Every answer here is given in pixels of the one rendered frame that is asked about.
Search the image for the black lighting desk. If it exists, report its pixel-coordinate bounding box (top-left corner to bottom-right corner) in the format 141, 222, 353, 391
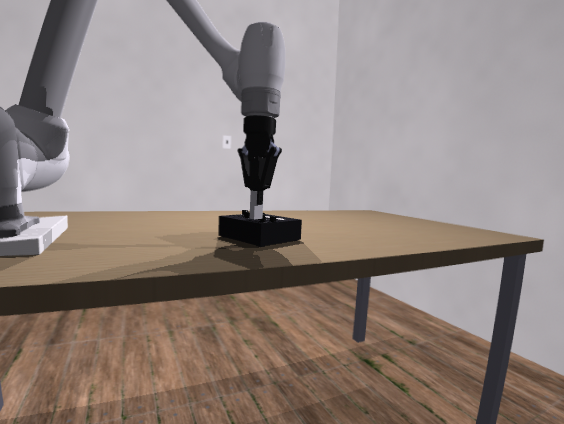
218, 210, 302, 247

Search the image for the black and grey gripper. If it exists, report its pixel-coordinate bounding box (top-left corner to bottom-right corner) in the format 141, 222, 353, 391
238, 115, 282, 219

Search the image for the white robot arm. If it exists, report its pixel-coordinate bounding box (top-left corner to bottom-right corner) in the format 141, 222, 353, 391
0, 0, 285, 237

